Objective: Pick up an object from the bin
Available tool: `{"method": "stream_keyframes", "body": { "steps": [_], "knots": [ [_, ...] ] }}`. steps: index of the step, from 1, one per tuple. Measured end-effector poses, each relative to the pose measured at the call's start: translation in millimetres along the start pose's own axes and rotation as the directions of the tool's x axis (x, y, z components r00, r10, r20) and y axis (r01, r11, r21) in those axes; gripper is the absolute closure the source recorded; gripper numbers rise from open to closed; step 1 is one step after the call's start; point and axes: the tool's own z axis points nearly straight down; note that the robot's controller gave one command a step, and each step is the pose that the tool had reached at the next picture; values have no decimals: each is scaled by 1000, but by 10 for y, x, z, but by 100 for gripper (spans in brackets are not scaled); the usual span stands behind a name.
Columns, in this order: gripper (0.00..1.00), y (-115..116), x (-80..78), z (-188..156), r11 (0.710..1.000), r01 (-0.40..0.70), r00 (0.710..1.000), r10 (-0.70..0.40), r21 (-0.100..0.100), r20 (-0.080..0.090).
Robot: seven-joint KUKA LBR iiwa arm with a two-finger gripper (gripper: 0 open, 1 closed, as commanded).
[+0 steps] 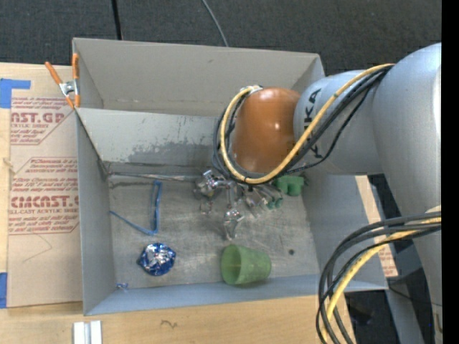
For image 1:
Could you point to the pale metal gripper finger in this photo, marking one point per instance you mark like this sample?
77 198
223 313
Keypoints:
207 207
231 222

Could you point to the light green cup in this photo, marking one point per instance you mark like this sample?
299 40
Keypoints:
247 265

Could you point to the grey metal bin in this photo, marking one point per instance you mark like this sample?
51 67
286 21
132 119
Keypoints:
201 256

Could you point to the blue-framed clear glasses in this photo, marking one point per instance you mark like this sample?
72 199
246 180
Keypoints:
156 210

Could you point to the dark green plastic toy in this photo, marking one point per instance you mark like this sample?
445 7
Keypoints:
288 185

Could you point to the crumpled blue shiny wrapper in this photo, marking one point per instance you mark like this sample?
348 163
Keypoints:
157 259

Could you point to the small blue plastic piece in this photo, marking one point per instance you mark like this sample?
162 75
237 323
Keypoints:
122 285

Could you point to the brown cardboard board red print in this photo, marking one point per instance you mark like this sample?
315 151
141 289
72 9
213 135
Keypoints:
43 256

